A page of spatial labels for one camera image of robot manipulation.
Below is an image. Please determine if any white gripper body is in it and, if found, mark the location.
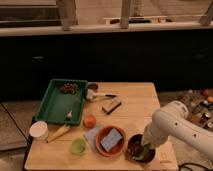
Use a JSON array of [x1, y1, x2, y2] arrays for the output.
[[141, 122, 168, 149]]

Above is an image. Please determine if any green pepper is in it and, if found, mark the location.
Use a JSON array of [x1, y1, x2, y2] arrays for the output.
[[134, 144, 150, 161]]

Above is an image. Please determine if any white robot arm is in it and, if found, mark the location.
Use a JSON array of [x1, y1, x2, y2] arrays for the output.
[[142, 101, 213, 160]]

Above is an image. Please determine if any dark purple bowl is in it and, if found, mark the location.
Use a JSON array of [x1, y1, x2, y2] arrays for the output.
[[126, 134, 155, 163]]

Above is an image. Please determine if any orange terracotta bowl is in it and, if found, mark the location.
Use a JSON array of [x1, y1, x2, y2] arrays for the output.
[[95, 126, 126, 157]]

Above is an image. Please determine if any blue sponge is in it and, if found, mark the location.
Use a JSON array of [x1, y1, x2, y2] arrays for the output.
[[101, 128, 122, 152]]

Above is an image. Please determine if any dark wooden block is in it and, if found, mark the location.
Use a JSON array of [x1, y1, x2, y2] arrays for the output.
[[102, 99, 121, 115]]

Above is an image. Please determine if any spice jar rack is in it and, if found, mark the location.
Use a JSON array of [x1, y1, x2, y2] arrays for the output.
[[178, 90, 213, 132]]

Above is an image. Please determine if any grey-blue cloth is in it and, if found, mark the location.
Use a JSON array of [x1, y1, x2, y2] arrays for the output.
[[84, 126, 101, 152]]

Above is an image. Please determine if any orange tomato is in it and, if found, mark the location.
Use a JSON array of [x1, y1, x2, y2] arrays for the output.
[[83, 114, 96, 128]]

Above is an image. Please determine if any small green cup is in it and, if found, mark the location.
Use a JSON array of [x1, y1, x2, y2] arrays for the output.
[[70, 138, 86, 156]]

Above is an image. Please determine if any small dark round dish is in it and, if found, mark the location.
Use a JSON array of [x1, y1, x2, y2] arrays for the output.
[[87, 83, 99, 91]]

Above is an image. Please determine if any small metal spoon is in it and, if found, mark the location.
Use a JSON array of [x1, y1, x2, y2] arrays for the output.
[[66, 103, 77, 120]]

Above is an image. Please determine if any green plastic tray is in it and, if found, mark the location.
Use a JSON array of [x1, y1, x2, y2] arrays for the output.
[[35, 79, 87, 126]]

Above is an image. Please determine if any bunch of dark grapes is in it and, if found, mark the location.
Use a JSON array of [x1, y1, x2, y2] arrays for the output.
[[60, 83, 78, 94]]

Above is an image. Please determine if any white cup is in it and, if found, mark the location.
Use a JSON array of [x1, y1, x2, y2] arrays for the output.
[[29, 121, 49, 140]]

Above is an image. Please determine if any black cable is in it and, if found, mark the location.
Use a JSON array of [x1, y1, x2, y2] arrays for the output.
[[178, 162, 212, 171]]

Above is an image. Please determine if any yellow wooden-handled tool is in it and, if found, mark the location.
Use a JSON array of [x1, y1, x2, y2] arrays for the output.
[[47, 124, 71, 143]]

